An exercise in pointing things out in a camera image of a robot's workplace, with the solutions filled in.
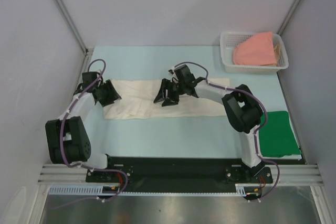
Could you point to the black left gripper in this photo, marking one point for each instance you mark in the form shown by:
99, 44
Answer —
112, 94

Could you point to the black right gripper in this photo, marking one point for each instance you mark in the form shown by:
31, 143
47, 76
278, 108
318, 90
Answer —
174, 88

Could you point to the cream white t shirt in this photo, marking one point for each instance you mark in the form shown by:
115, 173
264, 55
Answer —
137, 102

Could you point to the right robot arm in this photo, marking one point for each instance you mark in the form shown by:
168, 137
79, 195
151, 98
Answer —
244, 111

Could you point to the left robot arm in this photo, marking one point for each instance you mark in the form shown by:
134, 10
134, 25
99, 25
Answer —
67, 138

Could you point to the white plastic basket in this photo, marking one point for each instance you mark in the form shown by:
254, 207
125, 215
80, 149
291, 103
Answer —
230, 40

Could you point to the pink t shirt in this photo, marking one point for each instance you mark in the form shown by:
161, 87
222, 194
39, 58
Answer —
258, 50

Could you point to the green folded t shirt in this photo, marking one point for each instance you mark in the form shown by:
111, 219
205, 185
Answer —
276, 138

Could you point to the beige t shirt in basket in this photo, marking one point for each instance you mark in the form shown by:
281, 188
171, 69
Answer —
277, 51

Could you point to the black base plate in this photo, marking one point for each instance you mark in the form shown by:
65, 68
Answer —
178, 169

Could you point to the left aluminium corner post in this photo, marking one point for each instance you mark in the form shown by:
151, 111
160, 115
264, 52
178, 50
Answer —
71, 25

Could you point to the aluminium corner post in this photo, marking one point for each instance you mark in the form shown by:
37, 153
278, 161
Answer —
71, 25
296, 1

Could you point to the white slotted cable duct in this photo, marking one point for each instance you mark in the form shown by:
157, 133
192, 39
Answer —
89, 190

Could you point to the aluminium frame rail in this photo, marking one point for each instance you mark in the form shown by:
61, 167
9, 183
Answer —
290, 175

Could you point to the right aluminium corner post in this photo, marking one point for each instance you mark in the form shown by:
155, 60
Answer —
296, 1

